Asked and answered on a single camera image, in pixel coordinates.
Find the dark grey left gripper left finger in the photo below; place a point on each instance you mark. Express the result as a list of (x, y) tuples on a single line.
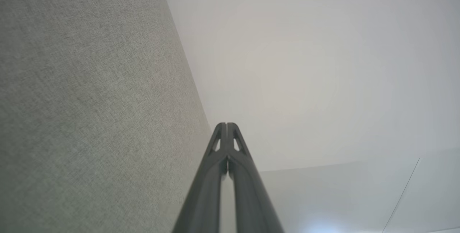
[(205, 190)]

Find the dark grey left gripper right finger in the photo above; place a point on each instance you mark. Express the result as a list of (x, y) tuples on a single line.
[(251, 197)]

